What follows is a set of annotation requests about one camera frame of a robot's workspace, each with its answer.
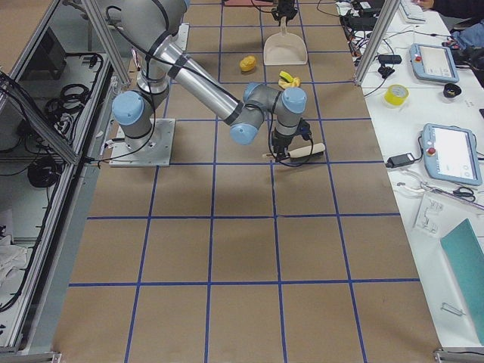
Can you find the yellow toy potato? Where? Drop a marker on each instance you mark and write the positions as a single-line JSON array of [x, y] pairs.
[[248, 64]]

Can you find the toy croissant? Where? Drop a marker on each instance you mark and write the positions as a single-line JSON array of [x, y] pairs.
[[293, 83]]

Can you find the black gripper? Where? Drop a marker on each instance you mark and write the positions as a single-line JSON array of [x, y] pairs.
[[281, 142], [284, 6]]

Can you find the blue teach pendant near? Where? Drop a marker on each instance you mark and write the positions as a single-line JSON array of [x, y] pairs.
[[449, 154]]

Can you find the yellow tape roll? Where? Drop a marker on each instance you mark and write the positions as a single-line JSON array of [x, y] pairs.
[[396, 95]]

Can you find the beige plastic dustpan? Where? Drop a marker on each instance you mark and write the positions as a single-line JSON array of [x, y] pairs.
[[284, 48]]

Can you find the black power adapter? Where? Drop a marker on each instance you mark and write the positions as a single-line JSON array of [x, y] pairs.
[[401, 160]]

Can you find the aluminium frame post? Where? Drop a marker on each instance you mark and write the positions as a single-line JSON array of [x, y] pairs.
[[384, 20]]

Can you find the teal folder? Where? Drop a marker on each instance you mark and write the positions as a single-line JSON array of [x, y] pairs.
[[465, 256]]

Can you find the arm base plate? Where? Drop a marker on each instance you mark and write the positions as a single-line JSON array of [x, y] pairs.
[[155, 149]]

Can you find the blue teach pendant far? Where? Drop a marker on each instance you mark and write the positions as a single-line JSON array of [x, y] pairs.
[[433, 63]]

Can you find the blue teach pendant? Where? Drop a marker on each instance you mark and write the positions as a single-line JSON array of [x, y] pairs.
[[433, 63], [449, 154]]

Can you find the white hand brush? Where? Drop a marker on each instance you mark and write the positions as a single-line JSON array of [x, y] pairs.
[[301, 155]]

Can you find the yellow green sponge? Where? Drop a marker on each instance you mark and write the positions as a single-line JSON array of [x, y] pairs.
[[285, 76]]

